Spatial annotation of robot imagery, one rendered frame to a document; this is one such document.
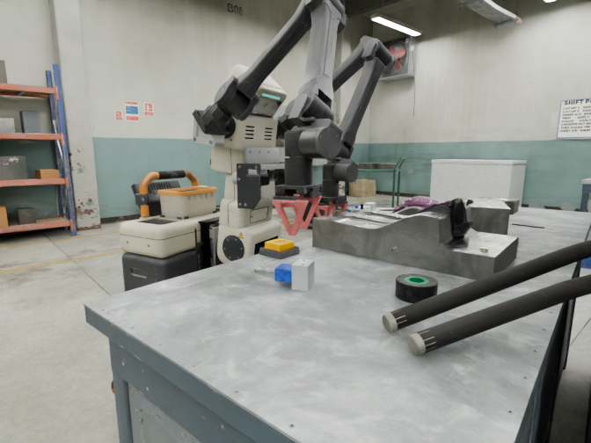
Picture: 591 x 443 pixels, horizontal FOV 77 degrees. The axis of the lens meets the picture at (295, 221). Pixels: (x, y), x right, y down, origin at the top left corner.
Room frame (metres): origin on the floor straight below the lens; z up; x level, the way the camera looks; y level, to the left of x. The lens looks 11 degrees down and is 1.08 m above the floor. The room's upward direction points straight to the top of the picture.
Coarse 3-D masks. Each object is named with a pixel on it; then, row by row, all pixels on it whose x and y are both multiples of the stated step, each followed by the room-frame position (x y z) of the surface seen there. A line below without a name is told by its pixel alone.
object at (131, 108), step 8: (128, 104) 5.93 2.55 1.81; (136, 104) 6.01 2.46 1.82; (144, 104) 6.09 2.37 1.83; (152, 104) 6.17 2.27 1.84; (120, 112) 5.84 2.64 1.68; (128, 112) 5.92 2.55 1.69; (136, 112) 6.00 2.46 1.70; (144, 112) 6.08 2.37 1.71; (152, 112) 6.16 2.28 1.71; (128, 120) 5.91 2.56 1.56; (136, 120) 5.99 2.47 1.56
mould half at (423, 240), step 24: (360, 216) 1.14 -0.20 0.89; (408, 216) 0.91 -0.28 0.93; (432, 216) 0.87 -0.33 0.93; (312, 240) 1.10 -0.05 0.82; (336, 240) 1.05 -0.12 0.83; (360, 240) 1.00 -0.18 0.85; (384, 240) 0.95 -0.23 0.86; (408, 240) 0.91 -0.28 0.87; (432, 240) 0.87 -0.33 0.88; (456, 240) 0.93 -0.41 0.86; (480, 240) 0.94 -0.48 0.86; (504, 240) 0.94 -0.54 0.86; (408, 264) 0.91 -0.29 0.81; (432, 264) 0.87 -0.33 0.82; (456, 264) 0.83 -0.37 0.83; (480, 264) 0.80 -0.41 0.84; (504, 264) 0.86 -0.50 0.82
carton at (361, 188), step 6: (360, 180) 9.16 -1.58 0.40; (366, 180) 9.23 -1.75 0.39; (372, 180) 9.30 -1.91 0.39; (348, 186) 9.28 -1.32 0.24; (354, 186) 9.13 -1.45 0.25; (360, 186) 9.02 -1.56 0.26; (366, 186) 9.11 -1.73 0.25; (372, 186) 9.29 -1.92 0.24; (348, 192) 9.27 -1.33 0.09; (354, 192) 9.12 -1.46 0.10; (360, 192) 9.02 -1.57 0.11; (366, 192) 9.11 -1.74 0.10; (372, 192) 9.30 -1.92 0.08
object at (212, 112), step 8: (216, 104) 1.22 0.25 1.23; (200, 112) 1.25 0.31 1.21; (208, 112) 1.23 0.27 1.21; (216, 112) 1.22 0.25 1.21; (200, 120) 1.22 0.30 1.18; (208, 120) 1.23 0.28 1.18; (216, 120) 1.22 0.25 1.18; (224, 120) 1.24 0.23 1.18; (208, 128) 1.22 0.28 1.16; (216, 128) 1.24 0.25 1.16; (224, 128) 1.27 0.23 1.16
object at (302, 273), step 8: (288, 264) 0.79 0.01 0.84; (296, 264) 0.75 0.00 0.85; (304, 264) 0.75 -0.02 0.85; (312, 264) 0.76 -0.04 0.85; (264, 272) 0.79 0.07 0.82; (272, 272) 0.78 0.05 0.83; (280, 272) 0.76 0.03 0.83; (288, 272) 0.75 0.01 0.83; (296, 272) 0.74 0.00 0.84; (304, 272) 0.73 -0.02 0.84; (312, 272) 0.76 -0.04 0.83; (280, 280) 0.76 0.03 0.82; (288, 280) 0.75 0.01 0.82; (296, 280) 0.74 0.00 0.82; (304, 280) 0.73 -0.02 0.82; (312, 280) 0.76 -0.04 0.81; (296, 288) 0.74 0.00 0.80; (304, 288) 0.73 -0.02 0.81
